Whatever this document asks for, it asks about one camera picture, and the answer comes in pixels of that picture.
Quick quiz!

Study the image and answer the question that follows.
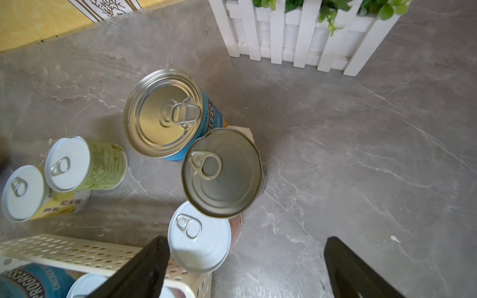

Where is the large blue can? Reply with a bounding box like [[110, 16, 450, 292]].
[[1, 263, 83, 298], [124, 69, 229, 162]]

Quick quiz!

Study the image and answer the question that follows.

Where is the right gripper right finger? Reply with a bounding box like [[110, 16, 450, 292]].
[[324, 237, 404, 298]]

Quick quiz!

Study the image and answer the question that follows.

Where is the dark red label can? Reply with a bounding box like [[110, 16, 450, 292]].
[[181, 126, 268, 219]]

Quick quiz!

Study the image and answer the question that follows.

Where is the white plastic basket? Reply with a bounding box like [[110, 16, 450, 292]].
[[1, 234, 212, 298]]

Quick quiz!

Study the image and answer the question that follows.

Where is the small white lid can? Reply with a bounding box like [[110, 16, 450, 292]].
[[168, 201, 243, 274]]

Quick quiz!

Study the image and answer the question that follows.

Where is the small green can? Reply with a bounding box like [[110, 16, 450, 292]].
[[44, 136, 128, 192]]

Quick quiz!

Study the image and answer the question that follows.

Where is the small orange can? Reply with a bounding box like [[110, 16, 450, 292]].
[[67, 273, 108, 298]]

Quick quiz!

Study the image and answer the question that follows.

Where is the flower box white fence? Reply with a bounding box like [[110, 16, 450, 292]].
[[209, 1, 410, 76]]

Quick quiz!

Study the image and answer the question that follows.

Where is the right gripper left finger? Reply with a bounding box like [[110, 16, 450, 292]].
[[89, 236, 170, 298]]

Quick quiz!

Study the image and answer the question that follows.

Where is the small yellow can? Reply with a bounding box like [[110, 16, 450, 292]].
[[1, 165, 91, 222]]

